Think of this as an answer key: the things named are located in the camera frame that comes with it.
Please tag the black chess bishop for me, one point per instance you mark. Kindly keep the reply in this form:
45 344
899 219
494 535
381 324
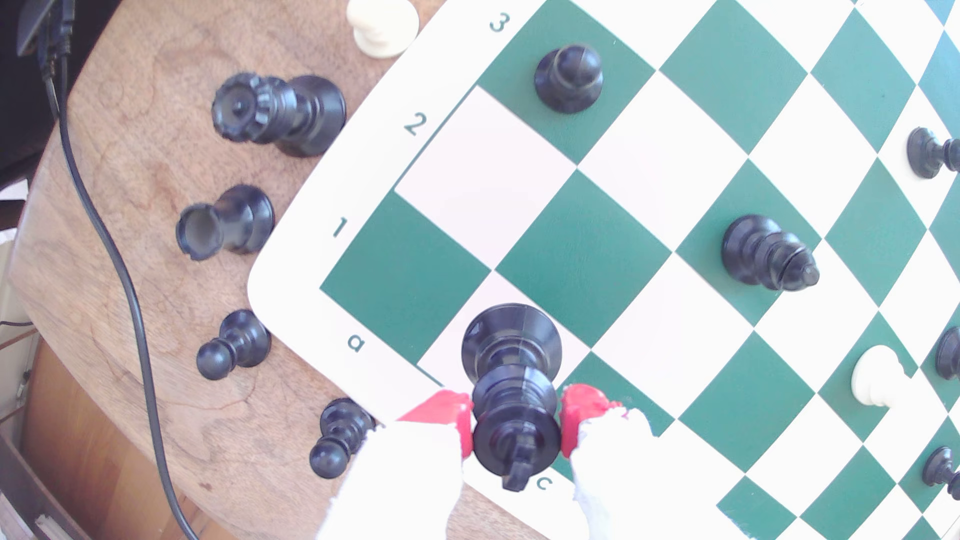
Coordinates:
765 253

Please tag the black chess pawn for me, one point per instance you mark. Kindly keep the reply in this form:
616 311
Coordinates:
928 152
941 469
236 343
341 435
568 79

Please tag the black chess king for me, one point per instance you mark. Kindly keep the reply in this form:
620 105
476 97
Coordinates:
514 390

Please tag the white chess pawn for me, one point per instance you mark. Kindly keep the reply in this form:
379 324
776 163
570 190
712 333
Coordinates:
382 26

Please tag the black chess queen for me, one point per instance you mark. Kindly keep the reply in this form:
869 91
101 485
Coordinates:
292 112

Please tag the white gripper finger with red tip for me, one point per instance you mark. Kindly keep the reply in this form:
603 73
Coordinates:
630 472
405 472

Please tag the black chess rook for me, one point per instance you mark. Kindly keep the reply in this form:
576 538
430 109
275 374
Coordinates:
229 223

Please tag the white chess rook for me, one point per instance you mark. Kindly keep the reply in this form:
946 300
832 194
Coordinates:
877 375

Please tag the green white chess board mat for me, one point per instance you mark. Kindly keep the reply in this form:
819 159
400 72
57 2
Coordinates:
585 255

